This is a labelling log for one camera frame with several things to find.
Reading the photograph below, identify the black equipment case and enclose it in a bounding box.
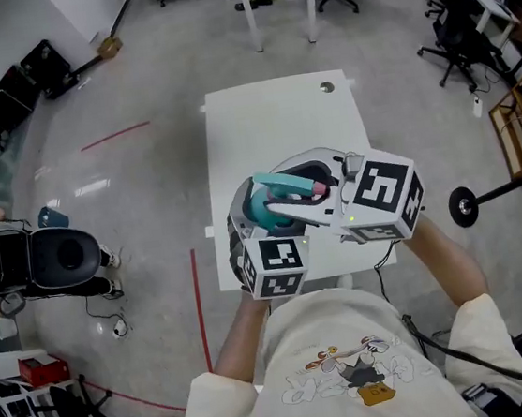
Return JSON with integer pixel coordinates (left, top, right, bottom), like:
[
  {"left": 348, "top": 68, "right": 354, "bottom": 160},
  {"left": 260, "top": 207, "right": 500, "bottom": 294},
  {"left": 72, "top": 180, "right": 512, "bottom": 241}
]
[
  {"left": 0, "top": 62, "right": 45, "bottom": 133},
  {"left": 17, "top": 36, "right": 77, "bottom": 104}
]

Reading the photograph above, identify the red floor tape strip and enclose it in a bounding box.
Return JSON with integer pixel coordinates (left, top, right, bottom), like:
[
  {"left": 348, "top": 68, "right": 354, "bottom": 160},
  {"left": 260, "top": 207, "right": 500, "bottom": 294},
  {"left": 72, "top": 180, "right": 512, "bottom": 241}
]
[
  {"left": 81, "top": 367, "right": 187, "bottom": 417},
  {"left": 187, "top": 247, "right": 215, "bottom": 374}
]

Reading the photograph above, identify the person's left forearm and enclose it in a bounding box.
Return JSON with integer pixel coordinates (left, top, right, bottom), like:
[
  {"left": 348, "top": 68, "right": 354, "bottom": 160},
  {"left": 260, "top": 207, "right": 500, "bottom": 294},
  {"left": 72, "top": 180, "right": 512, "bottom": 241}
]
[{"left": 204, "top": 290, "right": 283, "bottom": 389}]

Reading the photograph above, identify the teal waste bin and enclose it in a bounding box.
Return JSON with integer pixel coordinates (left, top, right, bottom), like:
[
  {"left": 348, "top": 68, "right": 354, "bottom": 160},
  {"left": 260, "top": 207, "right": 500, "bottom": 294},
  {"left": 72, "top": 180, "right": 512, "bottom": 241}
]
[{"left": 37, "top": 203, "right": 70, "bottom": 231}]

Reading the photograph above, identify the black floor cable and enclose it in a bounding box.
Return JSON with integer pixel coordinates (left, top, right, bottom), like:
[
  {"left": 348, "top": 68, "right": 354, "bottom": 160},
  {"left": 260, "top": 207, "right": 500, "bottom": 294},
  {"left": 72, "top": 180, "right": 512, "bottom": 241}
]
[{"left": 84, "top": 290, "right": 128, "bottom": 336}]

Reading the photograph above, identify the brown cardboard box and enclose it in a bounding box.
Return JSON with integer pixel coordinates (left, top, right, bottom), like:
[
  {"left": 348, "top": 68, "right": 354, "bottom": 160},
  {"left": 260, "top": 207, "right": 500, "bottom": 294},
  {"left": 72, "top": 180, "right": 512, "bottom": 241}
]
[{"left": 95, "top": 35, "right": 126, "bottom": 61}]

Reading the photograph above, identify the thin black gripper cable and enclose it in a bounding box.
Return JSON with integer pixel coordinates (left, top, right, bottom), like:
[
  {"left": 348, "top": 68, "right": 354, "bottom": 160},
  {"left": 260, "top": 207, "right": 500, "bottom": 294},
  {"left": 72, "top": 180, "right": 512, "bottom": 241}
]
[{"left": 370, "top": 240, "right": 403, "bottom": 303}]

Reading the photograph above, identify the thick black cable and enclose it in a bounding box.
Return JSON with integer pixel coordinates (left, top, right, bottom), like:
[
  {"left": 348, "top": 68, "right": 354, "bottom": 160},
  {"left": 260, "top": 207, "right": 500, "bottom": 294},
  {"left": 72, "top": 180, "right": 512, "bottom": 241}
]
[{"left": 400, "top": 298, "right": 522, "bottom": 400}]

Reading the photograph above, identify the cream printed t-shirt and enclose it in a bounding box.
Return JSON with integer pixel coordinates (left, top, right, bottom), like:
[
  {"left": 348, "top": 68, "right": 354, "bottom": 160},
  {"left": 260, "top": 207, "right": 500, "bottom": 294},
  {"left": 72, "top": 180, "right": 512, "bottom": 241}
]
[{"left": 155, "top": 262, "right": 522, "bottom": 417}]

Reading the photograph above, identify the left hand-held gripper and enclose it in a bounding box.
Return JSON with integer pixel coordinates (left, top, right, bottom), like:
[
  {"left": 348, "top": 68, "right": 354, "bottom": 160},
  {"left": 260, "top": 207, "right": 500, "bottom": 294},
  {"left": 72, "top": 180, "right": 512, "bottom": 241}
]
[{"left": 216, "top": 171, "right": 318, "bottom": 305}]

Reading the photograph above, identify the red box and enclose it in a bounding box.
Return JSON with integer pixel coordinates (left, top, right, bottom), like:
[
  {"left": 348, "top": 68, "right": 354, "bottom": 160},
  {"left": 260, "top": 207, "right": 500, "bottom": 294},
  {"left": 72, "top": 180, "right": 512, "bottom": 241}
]
[{"left": 17, "top": 351, "right": 71, "bottom": 389}]

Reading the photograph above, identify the person's right forearm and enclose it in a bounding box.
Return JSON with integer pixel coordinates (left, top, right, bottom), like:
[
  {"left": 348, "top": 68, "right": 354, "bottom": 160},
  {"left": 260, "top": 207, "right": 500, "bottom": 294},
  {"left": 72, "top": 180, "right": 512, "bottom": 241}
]
[{"left": 401, "top": 206, "right": 491, "bottom": 316}]

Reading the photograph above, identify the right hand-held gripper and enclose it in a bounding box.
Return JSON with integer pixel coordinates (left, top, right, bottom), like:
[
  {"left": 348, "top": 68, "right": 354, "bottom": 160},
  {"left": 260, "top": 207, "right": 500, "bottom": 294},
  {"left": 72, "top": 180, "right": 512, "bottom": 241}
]
[{"left": 258, "top": 135, "right": 431, "bottom": 257}]

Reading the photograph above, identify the white plastic cup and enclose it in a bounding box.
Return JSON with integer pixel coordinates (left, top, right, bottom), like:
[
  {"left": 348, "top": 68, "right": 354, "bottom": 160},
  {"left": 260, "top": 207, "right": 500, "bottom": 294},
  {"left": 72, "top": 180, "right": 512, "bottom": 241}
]
[{"left": 0, "top": 313, "right": 19, "bottom": 339}]

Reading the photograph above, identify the black stanchion with round base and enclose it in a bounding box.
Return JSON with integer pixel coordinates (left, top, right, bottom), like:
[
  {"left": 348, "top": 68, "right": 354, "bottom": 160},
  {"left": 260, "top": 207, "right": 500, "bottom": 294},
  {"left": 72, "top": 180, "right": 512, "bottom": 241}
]
[{"left": 445, "top": 165, "right": 522, "bottom": 231}]

